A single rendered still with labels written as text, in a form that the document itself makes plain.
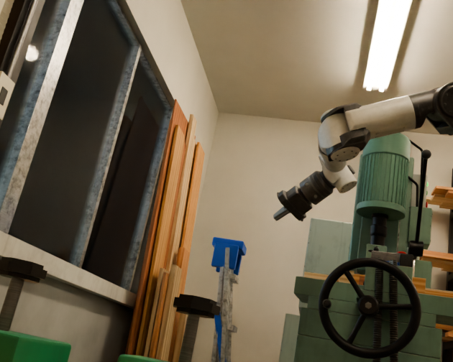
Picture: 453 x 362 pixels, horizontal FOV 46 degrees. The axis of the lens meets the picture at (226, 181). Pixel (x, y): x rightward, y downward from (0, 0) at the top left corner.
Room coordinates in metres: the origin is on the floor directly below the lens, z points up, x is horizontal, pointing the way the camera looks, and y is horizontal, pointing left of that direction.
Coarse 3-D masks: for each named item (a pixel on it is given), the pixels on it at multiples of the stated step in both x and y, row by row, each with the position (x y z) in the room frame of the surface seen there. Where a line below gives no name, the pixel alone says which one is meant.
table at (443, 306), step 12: (300, 288) 1.79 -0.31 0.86; (312, 288) 1.78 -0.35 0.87; (336, 288) 1.76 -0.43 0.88; (348, 288) 1.74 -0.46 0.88; (360, 288) 1.73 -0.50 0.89; (348, 300) 1.74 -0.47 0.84; (384, 300) 1.62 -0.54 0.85; (408, 300) 1.59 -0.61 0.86; (420, 300) 1.67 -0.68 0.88; (432, 300) 1.66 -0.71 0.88; (444, 300) 1.65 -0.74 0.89; (432, 312) 1.66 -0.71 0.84; (444, 312) 1.65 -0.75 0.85; (444, 324) 1.83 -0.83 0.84
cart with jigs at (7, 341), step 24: (0, 264) 0.49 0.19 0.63; (24, 264) 0.49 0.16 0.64; (192, 312) 0.51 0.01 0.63; (216, 312) 0.52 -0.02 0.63; (0, 336) 0.46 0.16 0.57; (24, 336) 0.46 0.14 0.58; (192, 336) 0.52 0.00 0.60; (0, 360) 0.46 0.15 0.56; (24, 360) 0.46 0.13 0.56; (48, 360) 0.49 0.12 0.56; (120, 360) 0.50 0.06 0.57; (144, 360) 0.50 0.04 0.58
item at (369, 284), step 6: (366, 270) 1.64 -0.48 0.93; (372, 270) 1.63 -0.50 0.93; (402, 270) 1.60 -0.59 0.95; (408, 270) 1.59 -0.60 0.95; (366, 276) 1.63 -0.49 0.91; (372, 276) 1.63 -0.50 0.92; (384, 276) 1.62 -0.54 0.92; (408, 276) 1.59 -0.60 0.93; (366, 282) 1.63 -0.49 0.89; (372, 282) 1.63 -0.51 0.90; (384, 282) 1.62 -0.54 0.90; (366, 288) 1.63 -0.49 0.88; (372, 288) 1.63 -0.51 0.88; (384, 288) 1.62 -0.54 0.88; (402, 288) 1.60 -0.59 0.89; (402, 294) 1.60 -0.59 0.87
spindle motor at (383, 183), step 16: (368, 144) 1.84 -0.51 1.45; (384, 144) 1.79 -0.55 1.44; (400, 144) 1.79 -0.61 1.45; (368, 160) 1.84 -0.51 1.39; (384, 160) 1.80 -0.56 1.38; (400, 160) 1.79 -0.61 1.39; (368, 176) 1.83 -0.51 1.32; (384, 176) 1.80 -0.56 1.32; (400, 176) 1.80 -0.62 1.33; (368, 192) 1.83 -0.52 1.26; (384, 192) 1.79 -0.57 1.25; (400, 192) 1.80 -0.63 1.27; (368, 208) 1.83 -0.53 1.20; (384, 208) 1.80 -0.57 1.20; (400, 208) 1.80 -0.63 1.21
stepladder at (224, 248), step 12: (216, 240) 2.63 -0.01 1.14; (228, 240) 2.62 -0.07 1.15; (216, 252) 2.62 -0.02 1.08; (228, 252) 2.59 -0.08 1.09; (240, 252) 2.68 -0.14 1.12; (216, 264) 2.61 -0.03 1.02; (228, 264) 2.59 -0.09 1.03; (228, 276) 2.59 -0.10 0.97; (228, 288) 2.60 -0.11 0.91; (228, 300) 2.61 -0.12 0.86; (228, 312) 2.61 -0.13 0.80; (216, 324) 2.60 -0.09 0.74; (228, 324) 2.61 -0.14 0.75; (216, 336) 2.60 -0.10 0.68; (228, 336) 2.63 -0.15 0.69; (216, 348) 2.60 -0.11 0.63; (228, 348) 2.73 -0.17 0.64; (216, 360) 2.61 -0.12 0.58; (228, 360) 2.73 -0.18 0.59
